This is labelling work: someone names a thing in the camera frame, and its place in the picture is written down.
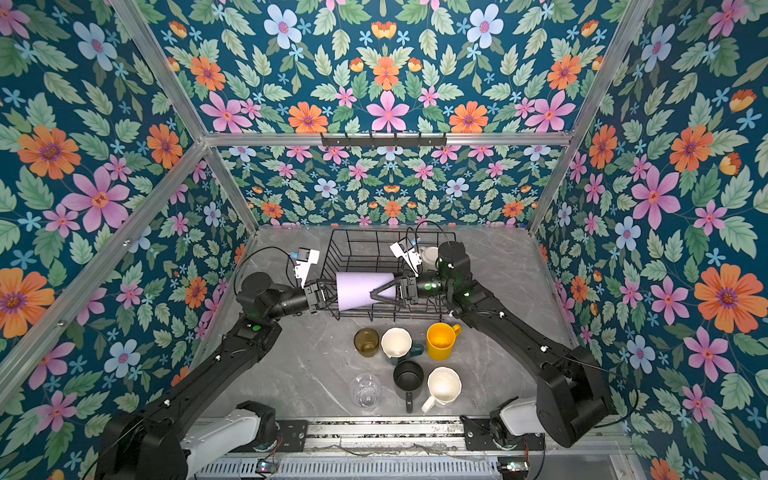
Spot black wire dish rack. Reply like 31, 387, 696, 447
321, 229, 457, 321

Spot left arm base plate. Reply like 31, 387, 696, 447
268, 419, 310, 453

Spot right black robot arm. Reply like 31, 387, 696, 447
363, 241, 614, 447

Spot white mug red inside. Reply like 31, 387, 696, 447
419, 246, 439, 271

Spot clear glass cup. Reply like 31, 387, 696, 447
350, 373, 381, 410

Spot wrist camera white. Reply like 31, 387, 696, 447
390, 239, 422, 276
290, 247, 320, 288

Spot black mug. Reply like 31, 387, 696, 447
393, 360, 424, 414

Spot olive green glass cup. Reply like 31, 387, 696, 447
353, 328, 380, 358

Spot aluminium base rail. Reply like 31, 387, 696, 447
190, 416, 647, 479

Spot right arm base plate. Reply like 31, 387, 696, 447
459, 415, 546, 453

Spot white ceramic mug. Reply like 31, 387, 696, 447
421, 367, 463, 414

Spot cream mug green outside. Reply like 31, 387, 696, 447
380, 327, 425, 365

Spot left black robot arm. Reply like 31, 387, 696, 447
91, 272, 335, 479

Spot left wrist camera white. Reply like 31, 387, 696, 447
290, 247, 320, 288

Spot yellow mug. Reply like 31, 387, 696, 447
426, 323, 462, 361

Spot metal hook rail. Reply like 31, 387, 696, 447
320, 133, 448, 148

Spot lavender plastic cup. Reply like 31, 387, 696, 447
336, 272, 395, 311

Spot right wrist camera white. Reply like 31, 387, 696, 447
390, 239, 422, 276

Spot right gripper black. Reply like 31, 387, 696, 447
374, 268, 456, 315

